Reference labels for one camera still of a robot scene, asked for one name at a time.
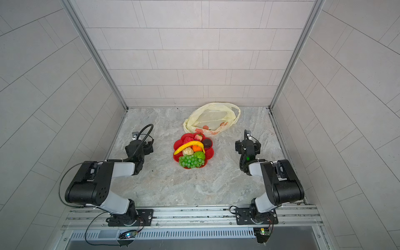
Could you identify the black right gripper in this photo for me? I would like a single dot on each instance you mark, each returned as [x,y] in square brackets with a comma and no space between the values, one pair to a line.
[240,146]

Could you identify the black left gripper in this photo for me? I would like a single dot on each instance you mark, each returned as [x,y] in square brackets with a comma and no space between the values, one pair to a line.
[146,147]

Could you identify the red flower-shaped plastic plate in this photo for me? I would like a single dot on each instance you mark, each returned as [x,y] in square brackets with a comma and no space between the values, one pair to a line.
[209,153]

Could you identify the dark purple fruit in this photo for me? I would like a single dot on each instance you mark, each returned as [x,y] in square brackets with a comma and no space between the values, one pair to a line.
[207,143]

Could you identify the cream plastic fruit-print bag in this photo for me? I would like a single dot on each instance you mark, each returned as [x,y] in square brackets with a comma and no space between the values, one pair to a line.
[212,119]

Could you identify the beige garlic bulb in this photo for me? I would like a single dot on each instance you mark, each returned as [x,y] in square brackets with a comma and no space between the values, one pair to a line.
[188,151]

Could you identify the orange tangerine fruit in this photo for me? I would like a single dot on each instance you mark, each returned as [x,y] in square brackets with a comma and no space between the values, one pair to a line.
[196,148]

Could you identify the yellow banana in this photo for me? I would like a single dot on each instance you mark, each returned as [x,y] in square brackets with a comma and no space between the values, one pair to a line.
[191,143]

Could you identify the green grape bunch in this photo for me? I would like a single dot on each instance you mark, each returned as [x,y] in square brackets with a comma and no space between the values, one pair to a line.
[191,161]

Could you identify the green star fruit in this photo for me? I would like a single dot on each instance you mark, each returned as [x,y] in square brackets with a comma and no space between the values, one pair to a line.
[200,155]

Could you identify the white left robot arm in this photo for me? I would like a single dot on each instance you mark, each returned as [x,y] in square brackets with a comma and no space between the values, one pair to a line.
[91,186]

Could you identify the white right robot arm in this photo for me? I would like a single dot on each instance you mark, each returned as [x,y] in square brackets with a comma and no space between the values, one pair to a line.
[280,181]

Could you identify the left green circuit board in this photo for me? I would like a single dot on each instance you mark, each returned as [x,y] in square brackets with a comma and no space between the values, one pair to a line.
[130,234]

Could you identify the green circuit board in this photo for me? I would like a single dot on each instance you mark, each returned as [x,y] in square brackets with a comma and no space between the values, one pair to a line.
[262,234]
[130,234]

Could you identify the right green circuit board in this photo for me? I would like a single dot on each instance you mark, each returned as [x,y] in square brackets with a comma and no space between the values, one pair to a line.
[262,234]

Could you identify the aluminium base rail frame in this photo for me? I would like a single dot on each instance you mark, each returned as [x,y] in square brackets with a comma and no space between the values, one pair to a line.
[190,222]

